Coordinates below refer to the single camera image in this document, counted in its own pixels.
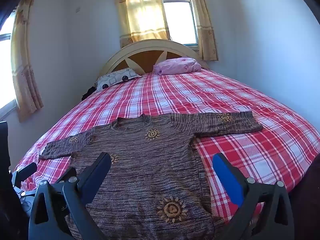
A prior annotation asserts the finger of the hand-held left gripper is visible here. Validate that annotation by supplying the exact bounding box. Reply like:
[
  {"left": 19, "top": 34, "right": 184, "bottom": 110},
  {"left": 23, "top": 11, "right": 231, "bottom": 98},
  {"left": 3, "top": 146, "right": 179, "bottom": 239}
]
[
  {"left": 54, "top": 167, "right": 77, "bottom": 188},
  {"left": 11, "top": 162, "right": 38, "bottom": 183}
]

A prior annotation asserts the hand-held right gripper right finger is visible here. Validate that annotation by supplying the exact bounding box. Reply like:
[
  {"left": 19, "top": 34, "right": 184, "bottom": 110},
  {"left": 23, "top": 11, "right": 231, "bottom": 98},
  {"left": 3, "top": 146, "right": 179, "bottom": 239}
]
[{"left": 212, "top": 153, "right": 295, "bottom": 240}]

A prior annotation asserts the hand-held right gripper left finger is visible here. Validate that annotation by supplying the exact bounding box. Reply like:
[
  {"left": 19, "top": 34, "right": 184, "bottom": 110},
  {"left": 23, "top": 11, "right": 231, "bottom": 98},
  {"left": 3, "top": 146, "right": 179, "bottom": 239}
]
[{"left": 29, "top": 152, "right": 112, "bottom": 240}]

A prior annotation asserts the brown knit sweater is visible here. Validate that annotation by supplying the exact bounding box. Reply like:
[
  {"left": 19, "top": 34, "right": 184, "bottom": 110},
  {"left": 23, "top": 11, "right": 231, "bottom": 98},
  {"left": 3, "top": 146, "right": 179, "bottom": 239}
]
[{"left": 39, "top": 114, "right": 264, "bottom": 240}]

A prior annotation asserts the dark cloth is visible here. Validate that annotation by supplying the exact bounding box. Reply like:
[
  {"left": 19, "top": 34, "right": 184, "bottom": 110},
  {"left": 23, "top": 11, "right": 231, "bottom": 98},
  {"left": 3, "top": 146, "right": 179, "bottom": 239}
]
[{"left": 81, "top": 86, "right": 98, "bottom": 100}]

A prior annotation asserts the red plaid bed sheet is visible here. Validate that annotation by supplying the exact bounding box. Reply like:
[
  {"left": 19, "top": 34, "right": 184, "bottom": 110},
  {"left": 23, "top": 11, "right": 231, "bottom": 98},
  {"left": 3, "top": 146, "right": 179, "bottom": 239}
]
[{"left": 14, "top": 69, "right": 320, "bottom": 240}]

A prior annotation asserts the sliding window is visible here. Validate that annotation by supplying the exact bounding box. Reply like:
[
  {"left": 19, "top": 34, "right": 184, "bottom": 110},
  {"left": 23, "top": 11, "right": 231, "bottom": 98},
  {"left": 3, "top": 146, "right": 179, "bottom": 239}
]
[
  {"left": 159, "top": 0, "right": 199, "bottom": 47},
  {"left": 0, "top": 10, "right": 18, "bottom": 120}
]

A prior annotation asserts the grey patterned pillow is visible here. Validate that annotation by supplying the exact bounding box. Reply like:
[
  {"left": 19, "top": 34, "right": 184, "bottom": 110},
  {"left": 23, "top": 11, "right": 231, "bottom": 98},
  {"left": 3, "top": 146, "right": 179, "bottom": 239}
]
[{"left": 96, "top": 68, "right": 142, "bottom": 92}]

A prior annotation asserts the pink pillow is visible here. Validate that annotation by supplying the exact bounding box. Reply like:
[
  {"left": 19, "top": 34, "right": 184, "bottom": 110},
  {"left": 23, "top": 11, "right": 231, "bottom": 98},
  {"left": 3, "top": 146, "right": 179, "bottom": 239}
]
[{"left": 153, "top": 57, "right": 202, "bottom": 75}]

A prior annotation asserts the cream wooden headboard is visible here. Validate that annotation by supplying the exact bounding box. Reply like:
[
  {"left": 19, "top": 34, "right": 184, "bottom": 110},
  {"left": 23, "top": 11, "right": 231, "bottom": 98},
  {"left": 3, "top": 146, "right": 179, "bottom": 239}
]
[{"left": 96, "top": 39, "right": 210, "bottom": 80}]

